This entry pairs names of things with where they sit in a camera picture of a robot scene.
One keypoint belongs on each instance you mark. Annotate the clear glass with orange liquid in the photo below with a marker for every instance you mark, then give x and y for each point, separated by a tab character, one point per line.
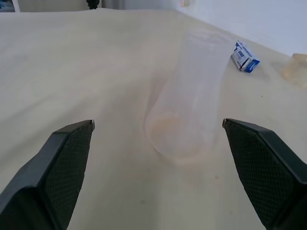
187	100

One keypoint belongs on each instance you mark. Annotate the blue and white carton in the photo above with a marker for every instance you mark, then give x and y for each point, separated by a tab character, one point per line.
245	60

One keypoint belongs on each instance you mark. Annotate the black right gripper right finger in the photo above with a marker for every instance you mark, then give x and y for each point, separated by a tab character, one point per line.
268	172

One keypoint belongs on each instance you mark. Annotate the black round object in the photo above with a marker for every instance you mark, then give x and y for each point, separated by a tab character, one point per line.
93	3

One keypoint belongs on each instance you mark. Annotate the pale yellow translucent object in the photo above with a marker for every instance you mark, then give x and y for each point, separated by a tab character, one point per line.
295	69

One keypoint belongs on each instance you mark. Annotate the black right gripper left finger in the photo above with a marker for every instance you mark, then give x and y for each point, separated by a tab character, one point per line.
48	172

